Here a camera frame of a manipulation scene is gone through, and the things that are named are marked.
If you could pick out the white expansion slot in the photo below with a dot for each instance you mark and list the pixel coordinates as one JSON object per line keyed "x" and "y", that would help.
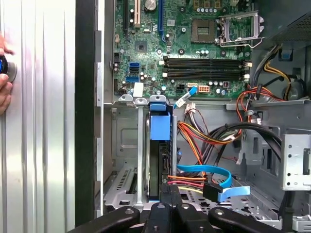
{"x": 137, "y": 12}

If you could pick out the black PC case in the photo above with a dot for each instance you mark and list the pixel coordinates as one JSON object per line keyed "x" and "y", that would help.
{"x": 83, "y": 121}

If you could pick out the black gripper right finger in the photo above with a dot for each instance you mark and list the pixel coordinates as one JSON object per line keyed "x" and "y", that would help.
{"x": 189, "y": 218}

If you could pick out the metal disk bay cage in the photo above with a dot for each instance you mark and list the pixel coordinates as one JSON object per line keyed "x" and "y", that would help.
{"x": 141, "y": 145}

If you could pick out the green motherboard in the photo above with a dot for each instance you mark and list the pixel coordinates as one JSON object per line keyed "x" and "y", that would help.
{"x": 175, "y": 34}

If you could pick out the metal optical drive cage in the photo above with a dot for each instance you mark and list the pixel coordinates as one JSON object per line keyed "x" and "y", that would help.
{"x": 294, "y": 157}

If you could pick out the small blue plastic tab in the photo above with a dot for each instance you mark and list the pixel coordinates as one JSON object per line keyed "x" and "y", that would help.
{"x": 287, "y": 54}

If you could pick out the blue expansion slot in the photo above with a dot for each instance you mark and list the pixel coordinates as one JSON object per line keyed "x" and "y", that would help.
{"x": 160, "y": 24}

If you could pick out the metal socket cover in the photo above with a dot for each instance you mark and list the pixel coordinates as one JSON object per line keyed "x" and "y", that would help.
{"x": 240, "y": 15}

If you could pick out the black expansion slot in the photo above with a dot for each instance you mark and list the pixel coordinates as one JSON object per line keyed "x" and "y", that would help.
{"x": 126, "y": 17}

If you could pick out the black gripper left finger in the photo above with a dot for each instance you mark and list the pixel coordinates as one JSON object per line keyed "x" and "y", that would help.
{"x": 155, "y": 218}

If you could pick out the coin cell battery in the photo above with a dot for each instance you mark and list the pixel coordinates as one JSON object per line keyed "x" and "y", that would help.
{"x": 150, "y": 4}

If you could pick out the person hand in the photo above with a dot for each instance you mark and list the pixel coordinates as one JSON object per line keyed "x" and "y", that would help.
{"x": 5, "y": 97}

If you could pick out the grey power supply unit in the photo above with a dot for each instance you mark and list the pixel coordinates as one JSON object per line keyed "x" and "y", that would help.
{"x": 279, "y": 12}

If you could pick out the CPU socket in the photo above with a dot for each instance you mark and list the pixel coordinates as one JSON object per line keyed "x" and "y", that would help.
{"x": 202, "y": 30}

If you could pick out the black RAM slot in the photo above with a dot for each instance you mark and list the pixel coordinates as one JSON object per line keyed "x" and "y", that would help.
{"x": 206, "y": 65}
{"x": 206, "y": 77}
{"x": 206, "y": 71}
{"x": 206, "y": 60}

